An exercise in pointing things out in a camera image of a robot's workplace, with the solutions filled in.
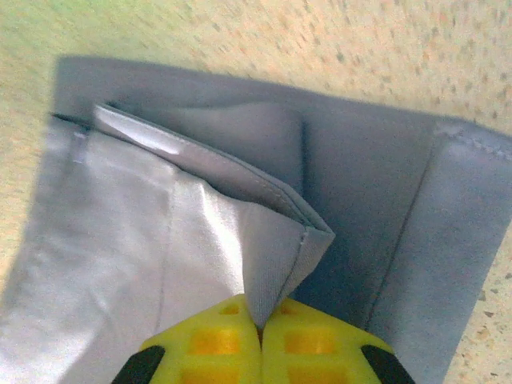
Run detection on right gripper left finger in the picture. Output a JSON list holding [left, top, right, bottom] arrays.
[[112, 294, 263, 384]]

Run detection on grey skirt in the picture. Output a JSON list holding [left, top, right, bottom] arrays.
[[0, 54, 512, 384]]

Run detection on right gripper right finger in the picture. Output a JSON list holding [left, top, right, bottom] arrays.
[[261, 298, 417, 384]]

